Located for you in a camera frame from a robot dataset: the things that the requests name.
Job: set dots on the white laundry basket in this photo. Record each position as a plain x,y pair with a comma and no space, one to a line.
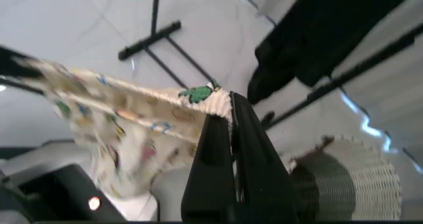
370,184

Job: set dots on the white curtain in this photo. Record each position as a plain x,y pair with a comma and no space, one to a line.
396,95

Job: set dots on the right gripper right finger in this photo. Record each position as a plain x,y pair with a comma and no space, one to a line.
264,184

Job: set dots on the black clothes rack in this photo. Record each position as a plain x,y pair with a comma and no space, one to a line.
148,40

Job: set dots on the black garment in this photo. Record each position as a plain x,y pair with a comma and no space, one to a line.
314,35

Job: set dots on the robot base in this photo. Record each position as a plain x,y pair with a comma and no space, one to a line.
49,191

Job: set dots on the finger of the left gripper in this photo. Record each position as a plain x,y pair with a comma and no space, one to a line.
13,65

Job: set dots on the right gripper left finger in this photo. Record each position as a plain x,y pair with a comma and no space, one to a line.
208,184

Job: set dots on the cream printed garment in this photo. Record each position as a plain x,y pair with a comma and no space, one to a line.
132,134

